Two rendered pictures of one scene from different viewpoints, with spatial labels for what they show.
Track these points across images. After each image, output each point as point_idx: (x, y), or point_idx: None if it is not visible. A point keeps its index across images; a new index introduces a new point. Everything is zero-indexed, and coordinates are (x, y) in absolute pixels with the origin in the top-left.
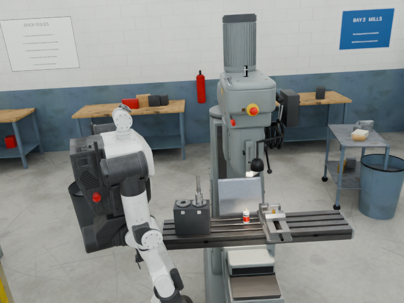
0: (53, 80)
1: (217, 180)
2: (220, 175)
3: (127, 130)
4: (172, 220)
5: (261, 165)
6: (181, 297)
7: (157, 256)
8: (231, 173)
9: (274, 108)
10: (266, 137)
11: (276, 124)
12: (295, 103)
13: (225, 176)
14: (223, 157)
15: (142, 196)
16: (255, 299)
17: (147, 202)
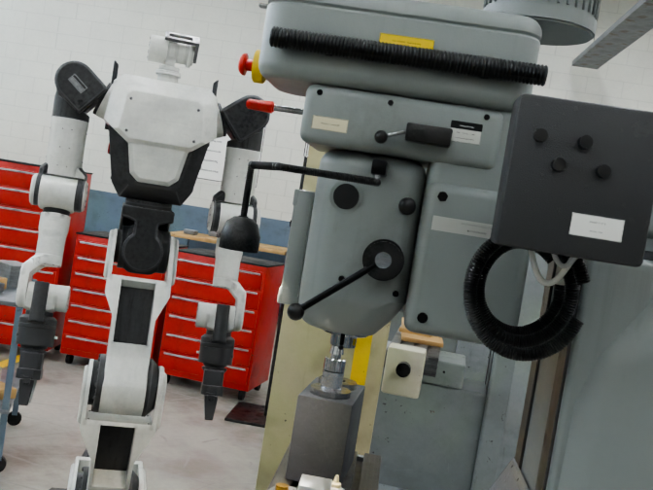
0: None
1: (512, 459)
2: (517, 446)
3: (160, 67)
4: (371, 461)
5: (223, 229)
6: (29, 342)
7: (41, 231)
8: (527, 453)
9: (268, 63)
10: (547, 315)
11: (371, 166)
12: (511, 130)
13: (519, 455)
14: (532, 376)
15: (52, 120)
16: None
17: (58, 138)
